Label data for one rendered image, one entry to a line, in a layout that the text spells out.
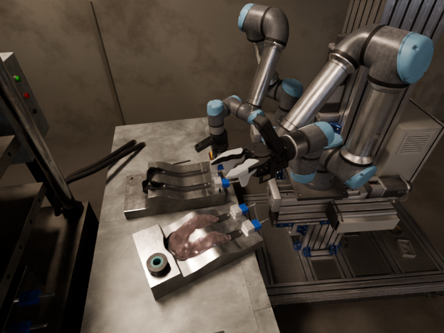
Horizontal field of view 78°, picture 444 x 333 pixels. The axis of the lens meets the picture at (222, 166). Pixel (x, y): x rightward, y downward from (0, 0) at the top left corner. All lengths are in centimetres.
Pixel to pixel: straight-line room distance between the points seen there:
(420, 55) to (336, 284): 143
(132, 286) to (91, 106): 250
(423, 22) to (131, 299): 147
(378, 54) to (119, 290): 121
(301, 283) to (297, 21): 233
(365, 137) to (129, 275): 104
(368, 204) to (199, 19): 222
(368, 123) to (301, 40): 223
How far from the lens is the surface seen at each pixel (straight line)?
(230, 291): 120
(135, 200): 145
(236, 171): 63
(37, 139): 132
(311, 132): 79
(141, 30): 298
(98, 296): 128
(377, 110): 97
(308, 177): 88
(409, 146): 152
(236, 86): 316
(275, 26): 127
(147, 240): 122
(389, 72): 91
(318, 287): 193
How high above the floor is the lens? 189
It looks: 41 degrees down
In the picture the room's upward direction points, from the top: straight up
